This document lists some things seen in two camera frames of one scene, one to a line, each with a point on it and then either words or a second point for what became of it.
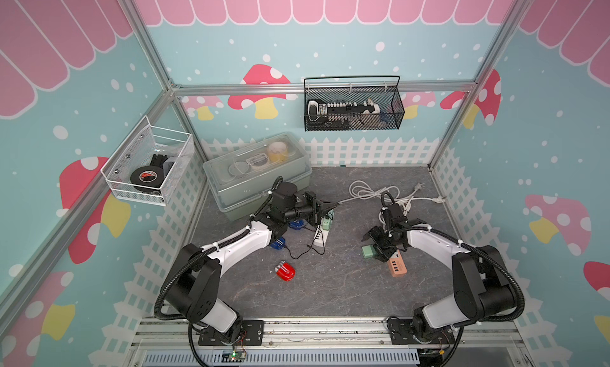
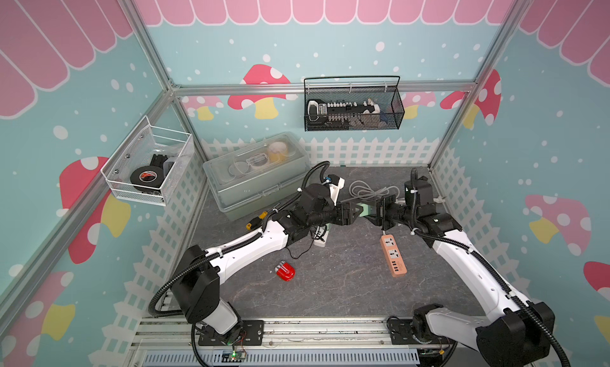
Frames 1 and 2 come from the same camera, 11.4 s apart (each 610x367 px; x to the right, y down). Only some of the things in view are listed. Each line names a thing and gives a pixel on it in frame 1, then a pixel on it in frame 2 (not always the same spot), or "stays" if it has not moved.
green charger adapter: (368, 252) → (366, 210)
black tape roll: (147, 175) stays
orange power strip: (397, 264) stays
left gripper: (316, 206) → (344, 214)
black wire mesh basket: (353, 102) stays
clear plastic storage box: (241, 180) stays
